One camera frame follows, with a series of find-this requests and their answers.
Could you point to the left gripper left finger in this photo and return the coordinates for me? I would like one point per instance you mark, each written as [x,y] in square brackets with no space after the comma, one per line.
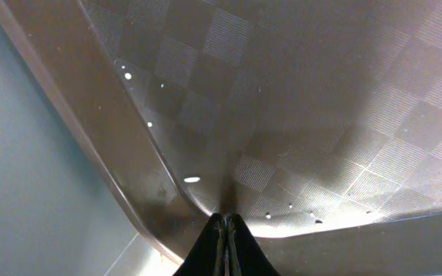
[207,256]

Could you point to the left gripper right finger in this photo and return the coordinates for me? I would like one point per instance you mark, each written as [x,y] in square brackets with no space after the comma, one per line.
[245,257]

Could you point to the dark brown serving tray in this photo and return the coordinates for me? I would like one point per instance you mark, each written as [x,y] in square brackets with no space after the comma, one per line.
[319,122]

